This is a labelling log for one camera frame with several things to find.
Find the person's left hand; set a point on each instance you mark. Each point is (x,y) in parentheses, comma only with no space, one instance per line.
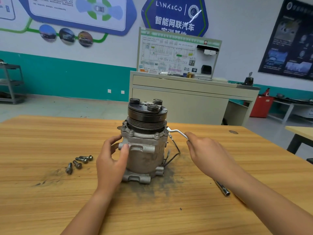
(110,166)

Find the person's right hand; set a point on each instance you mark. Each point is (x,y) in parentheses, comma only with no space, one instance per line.
(210,154)

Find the removed bolt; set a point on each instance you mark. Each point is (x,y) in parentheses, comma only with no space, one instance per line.
(88,157)
(69,168)
(77,164)
(82,159)

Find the silver combination wrench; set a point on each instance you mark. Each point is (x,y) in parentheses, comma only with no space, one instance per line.
(177,131)

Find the grey metal compressor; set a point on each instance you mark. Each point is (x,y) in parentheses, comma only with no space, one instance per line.
(144,144)

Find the person's right forearm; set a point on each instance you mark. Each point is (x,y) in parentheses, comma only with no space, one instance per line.
(269,205)

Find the person's left forearm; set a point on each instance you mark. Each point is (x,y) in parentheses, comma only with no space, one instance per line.
(85,215)

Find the dark round table grommet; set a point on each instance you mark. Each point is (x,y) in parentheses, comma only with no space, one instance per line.
(233,131)

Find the silver L-shaped socket wrench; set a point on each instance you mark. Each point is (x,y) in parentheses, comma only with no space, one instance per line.
(222,188)

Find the beige workbench cabinet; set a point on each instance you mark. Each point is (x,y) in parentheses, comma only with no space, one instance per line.
(190,98)

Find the red cabinet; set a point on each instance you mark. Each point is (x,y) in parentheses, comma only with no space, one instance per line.
(260,106)

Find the small black device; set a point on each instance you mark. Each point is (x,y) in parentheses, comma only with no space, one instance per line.
(249,80)

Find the wooden side table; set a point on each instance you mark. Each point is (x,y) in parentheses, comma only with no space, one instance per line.
(301,134)

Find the white wiring display board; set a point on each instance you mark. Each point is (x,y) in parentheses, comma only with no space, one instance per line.
(164,53)

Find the grey metal shelf cart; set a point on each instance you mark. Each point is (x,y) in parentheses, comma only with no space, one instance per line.
(10,85)

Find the blue rounded infographic panel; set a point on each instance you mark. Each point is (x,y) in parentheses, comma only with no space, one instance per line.
(63,12)

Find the round photo wall decal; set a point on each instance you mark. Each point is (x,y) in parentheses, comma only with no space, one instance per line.
(48,32)
(67,36)
(85,39)

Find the dark wall poster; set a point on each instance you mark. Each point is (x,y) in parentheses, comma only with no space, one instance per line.
(288,41)

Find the blue hexagon wall sign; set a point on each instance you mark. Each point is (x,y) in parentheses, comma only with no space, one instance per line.
(173,12)

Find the white infographic wall panel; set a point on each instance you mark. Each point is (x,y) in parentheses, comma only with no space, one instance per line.
(6,7)

